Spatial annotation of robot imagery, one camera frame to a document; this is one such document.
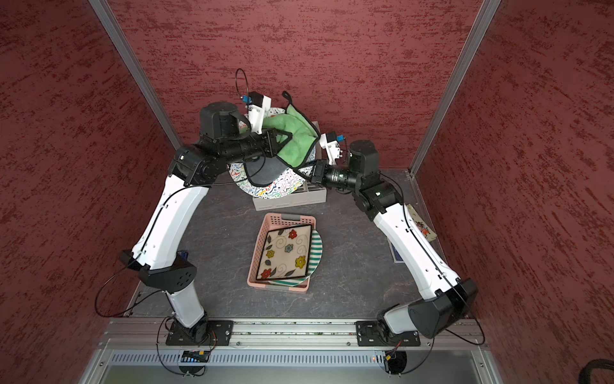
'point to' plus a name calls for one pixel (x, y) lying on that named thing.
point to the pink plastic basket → (274, 222)
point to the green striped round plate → (315, 260)
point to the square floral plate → (285, 253)
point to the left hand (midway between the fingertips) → (288, 141)
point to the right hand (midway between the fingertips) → (293, 175)
